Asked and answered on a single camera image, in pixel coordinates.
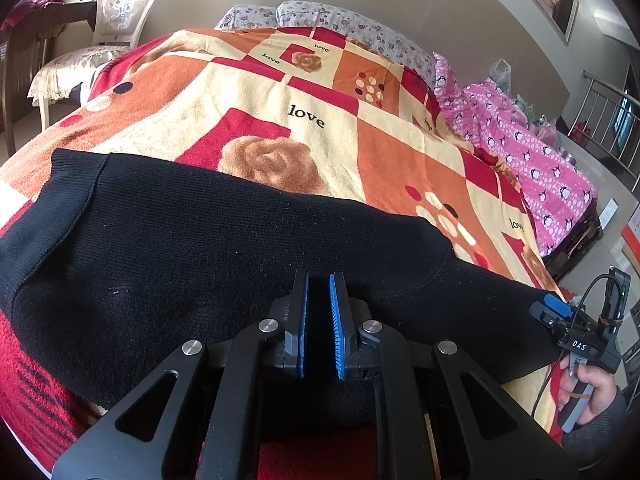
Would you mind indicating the dark wooden desk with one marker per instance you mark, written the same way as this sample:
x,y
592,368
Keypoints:
x,y
30,45

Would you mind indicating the long floral pillow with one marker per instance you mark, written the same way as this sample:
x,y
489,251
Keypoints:
x,y
360,30

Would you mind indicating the white ornate chair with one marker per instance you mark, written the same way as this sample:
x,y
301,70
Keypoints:
x,y
125,10

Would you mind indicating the metal stair railing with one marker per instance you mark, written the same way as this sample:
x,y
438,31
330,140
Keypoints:
x,y
607,115

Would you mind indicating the black knit sweater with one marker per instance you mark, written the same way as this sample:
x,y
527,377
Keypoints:
x,y
200,250

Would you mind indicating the dark wooden bed frame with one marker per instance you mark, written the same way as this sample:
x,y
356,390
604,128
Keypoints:
x,y
575,240

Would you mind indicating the pink penguin print quilt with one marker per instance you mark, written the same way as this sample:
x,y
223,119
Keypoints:
x,y
525,160

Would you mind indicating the small floral pillow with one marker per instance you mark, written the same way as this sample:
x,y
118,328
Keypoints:
x,y
245,16

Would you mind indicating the maroon cloth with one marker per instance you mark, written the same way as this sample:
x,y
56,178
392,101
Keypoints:
x,y
30,10

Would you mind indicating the red orange printed blanket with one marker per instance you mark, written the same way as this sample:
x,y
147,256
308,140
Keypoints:
x,y
225,95

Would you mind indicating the person's right hand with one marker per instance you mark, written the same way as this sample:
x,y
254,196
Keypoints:
x,y
602,395

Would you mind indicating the person's right forearm grey sleeve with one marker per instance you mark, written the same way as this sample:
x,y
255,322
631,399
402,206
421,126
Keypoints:
x,y
595,437

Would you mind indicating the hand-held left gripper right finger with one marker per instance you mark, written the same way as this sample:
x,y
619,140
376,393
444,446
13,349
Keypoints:
x,y
336,325

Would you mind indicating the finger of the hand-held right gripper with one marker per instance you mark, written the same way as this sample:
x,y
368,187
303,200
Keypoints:
x,y
556,305
544,316

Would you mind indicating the white plastic bag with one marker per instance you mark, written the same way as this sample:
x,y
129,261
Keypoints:
x,y
500,75

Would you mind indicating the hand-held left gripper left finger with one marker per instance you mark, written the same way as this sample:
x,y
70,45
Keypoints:
x,y
299,325

